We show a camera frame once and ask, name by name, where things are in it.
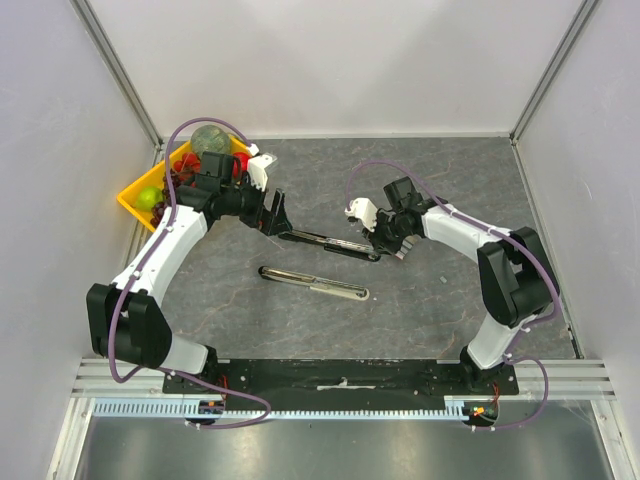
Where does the purple grape bunch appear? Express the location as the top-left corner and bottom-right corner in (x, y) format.
(150, 170), (181, 227)

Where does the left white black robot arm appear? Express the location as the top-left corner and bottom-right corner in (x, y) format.
(86, 152), (292, 393)

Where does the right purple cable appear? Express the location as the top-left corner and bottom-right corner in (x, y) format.
(345, 159), (562, 432)

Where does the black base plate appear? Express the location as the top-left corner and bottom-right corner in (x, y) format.
(162, 357), (521, 412)

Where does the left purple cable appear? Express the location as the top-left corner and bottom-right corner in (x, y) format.
(108, 117), (272, 431)

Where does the white black stapler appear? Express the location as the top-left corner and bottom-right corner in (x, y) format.
(258, 266), (370, 301)

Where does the red peach cluster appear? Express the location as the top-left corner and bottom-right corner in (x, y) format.
(172, 152), (201, 173)

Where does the green melon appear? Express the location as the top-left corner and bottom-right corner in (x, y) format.
(190, 125), (231, 157)

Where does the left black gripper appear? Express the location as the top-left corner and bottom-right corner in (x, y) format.
(221, 172), (292, 236)

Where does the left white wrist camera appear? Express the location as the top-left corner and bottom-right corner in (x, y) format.
(247, 143), (277, 192)

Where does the yellow plastic tray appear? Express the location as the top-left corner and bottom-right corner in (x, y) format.
(117, 135), (257, 232)

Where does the red apple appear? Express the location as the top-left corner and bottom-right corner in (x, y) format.
(233, 152), (250, 176)

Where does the purple cable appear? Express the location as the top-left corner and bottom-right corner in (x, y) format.
(108, 117), (272, 431)
(345, 159), (562, 432)

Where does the light green lime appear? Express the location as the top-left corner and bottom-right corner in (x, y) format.
(134, 186), (164, 212)

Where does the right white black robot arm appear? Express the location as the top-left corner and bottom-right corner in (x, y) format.
(345, 177), (560, 394)

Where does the slotted cable duct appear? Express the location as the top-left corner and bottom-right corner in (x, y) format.
(92, 398), (490, 421)

